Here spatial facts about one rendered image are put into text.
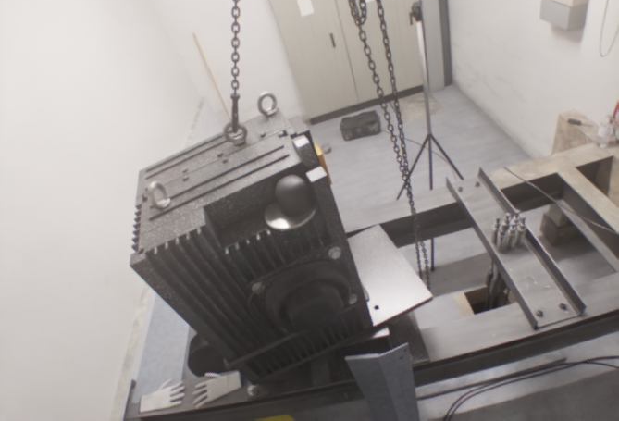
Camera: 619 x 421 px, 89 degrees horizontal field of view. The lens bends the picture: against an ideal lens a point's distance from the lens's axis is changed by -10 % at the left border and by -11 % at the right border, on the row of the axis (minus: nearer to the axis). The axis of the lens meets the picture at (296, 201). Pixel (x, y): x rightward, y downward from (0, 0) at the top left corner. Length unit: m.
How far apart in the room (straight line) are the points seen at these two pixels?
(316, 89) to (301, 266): 3.22
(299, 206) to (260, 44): 3.33
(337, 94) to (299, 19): 0.91
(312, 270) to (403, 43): 3.38
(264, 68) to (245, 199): 3.33
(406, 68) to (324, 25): 1.03
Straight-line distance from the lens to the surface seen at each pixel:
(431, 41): 4.17
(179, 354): 1.91
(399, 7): 3.95
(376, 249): 1.53
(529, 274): 1.76
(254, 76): 4.16
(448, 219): 2.21
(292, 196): 0.80
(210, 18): 4.02
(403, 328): 1.58
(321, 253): 0.93
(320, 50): 3.87
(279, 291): 0.95
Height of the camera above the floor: 2.09
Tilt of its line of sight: 40 degrees down
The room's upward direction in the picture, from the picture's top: 23 degrees counter-clockwise
